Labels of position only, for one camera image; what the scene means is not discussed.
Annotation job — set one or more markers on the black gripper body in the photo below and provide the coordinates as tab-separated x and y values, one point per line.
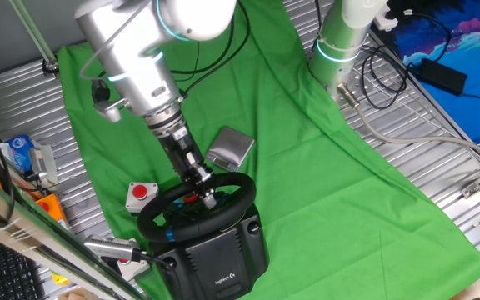
178	150

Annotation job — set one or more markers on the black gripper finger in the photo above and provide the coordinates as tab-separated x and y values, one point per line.
198	189
206	173

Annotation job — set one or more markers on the black leather steering wheel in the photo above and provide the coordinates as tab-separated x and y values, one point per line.
152	225

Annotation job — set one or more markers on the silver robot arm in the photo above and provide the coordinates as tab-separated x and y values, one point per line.
131	62

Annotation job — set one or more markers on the black racing wheel controller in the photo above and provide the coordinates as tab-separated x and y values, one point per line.
219	258

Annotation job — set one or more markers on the silver digital scale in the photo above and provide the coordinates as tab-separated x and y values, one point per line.
231	146

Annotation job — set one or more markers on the white box red button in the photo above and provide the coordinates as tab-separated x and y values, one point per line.
133	204
136	268

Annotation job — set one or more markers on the green cloth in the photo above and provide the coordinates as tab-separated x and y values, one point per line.
327	187

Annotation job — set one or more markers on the orange box red button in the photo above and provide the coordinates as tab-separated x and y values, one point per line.
54	208

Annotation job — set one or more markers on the blue tissue pack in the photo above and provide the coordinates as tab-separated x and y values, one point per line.
20	150

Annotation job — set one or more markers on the yellow box green mushroom button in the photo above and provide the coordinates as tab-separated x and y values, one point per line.
60	279

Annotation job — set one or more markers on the brown cardboard piece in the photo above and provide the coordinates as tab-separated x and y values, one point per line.
71	296

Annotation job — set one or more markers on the blue white carton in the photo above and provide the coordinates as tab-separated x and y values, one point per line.
4	152

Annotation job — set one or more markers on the black keyboard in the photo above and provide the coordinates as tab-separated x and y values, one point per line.
2	275

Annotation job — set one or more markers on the black power adapter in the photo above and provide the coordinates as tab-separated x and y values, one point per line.
444	77

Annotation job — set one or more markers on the blue patterned mouse mat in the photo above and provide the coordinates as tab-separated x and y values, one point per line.
473	116

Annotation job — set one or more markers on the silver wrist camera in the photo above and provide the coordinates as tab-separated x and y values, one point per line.
108	110

